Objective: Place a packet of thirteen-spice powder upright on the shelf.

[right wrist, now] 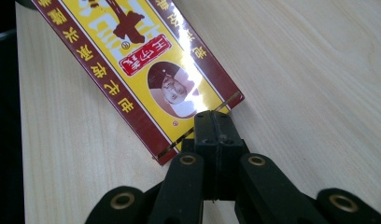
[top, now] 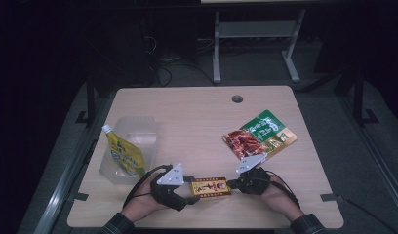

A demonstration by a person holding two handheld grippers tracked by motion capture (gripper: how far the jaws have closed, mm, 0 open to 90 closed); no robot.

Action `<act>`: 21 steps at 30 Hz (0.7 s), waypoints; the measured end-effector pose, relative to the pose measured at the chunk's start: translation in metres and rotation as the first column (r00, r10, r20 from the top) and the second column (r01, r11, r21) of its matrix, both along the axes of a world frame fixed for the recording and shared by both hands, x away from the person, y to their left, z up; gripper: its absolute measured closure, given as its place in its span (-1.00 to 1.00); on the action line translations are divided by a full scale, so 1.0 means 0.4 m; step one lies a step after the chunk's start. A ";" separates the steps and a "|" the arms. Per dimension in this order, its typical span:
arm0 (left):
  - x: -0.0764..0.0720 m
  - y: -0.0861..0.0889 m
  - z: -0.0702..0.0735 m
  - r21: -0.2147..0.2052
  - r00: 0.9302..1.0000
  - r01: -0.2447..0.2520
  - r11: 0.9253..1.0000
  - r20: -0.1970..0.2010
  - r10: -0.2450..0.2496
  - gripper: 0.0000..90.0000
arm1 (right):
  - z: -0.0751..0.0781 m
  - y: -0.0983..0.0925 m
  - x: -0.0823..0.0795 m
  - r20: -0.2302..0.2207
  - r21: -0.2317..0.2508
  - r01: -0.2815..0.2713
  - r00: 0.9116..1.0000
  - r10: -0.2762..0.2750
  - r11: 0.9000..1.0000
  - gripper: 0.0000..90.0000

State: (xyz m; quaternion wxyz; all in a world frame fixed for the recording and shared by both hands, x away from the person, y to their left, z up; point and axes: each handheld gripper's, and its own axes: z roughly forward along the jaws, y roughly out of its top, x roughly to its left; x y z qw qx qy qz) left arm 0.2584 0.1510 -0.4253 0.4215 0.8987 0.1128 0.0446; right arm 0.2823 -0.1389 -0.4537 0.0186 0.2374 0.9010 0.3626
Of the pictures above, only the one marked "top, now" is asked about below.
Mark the person's left hand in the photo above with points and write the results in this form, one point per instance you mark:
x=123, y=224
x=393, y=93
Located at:
x=140, y=204

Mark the white metal table frame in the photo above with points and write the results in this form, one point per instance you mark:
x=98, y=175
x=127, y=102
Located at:
x=255, y=29

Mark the small red yellow box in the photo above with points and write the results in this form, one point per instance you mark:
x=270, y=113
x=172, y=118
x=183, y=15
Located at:
x=210, y=187

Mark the black table edge bracket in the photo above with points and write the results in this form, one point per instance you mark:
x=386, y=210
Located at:
x=330, y=197
x=79, y=197

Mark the black metal stand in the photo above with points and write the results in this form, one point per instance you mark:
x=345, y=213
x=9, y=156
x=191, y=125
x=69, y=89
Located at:
x=359, y=97
x=90, y=100

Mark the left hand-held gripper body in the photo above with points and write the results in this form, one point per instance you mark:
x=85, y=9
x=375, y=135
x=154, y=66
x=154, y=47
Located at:
x=166, y=193

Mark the clear plastic container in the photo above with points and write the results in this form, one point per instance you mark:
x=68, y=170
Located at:
x=140, y=135

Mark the yellow spout pouch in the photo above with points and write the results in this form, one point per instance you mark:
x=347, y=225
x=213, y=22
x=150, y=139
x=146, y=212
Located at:
x=125, y=156

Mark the green red food pouch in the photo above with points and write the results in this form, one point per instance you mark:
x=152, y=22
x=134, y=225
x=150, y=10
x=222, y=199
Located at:
x=262, y=133

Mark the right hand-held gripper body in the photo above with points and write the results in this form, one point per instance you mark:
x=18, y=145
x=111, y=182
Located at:
x=254, y=182

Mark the aluminium floor rail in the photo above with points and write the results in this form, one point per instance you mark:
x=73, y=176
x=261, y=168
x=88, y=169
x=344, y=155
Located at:
x=57, y=201
x=376, y=152

